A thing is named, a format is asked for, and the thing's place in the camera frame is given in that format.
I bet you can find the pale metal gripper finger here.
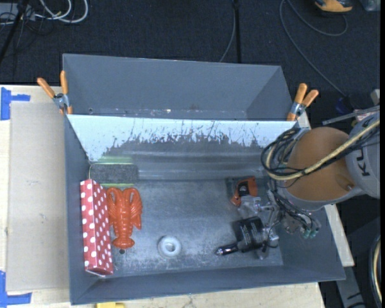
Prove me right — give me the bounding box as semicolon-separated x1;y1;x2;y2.
239;198;275;218
258;225;280;260

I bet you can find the orange toy lobster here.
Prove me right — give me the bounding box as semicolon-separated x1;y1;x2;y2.
105;186;144;250

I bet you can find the green sponge with dark pad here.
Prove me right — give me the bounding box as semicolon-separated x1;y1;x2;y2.
89;156;139;189

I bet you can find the white ring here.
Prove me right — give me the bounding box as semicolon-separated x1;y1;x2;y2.
157;235;182;258

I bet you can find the orange and black small tool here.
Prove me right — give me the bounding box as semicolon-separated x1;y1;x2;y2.
230;176;259;207

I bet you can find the pale cardboard board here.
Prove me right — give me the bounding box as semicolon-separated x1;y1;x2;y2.
5;101;71;292

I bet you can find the red white-dotted long box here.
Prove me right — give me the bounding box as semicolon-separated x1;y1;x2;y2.
79;178;115;277

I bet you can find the black labelled car charger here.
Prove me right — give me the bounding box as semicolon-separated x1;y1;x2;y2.
215;216;266;257

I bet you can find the grey metal bin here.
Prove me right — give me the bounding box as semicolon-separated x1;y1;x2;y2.
61;53;347;306

